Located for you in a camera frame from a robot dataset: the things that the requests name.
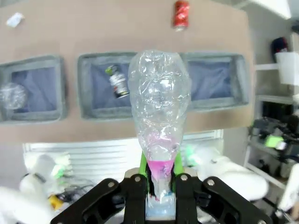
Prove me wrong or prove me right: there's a grey fabric basket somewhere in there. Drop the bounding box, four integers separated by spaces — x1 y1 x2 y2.
77 51 141 120
0 55 68 128
182 52 250 111

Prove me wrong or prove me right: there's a crushed red drink can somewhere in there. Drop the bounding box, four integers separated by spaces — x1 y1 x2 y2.
173 0 190 32

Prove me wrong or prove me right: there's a crushed clear plastic bottle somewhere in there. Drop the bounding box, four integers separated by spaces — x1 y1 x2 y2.
0 82 28 110

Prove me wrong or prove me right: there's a white plastic container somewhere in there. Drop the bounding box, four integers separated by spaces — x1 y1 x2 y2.
274 51 299 85

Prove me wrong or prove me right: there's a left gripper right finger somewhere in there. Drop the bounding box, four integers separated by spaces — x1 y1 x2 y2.
171 154 274 224

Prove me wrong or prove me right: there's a crushed black drink can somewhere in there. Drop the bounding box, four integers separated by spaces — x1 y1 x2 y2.
105 64 130 100

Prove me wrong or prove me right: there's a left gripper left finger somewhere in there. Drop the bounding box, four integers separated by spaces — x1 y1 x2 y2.
50 150 154 224

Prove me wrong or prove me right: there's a white slatted metal panel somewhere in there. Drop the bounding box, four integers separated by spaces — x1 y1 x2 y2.
23 129 225 168

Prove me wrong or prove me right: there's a white paper ball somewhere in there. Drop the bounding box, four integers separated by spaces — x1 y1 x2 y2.
6 13 25 28

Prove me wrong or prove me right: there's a plastic bottle with pink label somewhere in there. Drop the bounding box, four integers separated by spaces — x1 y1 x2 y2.
128 49 192 220

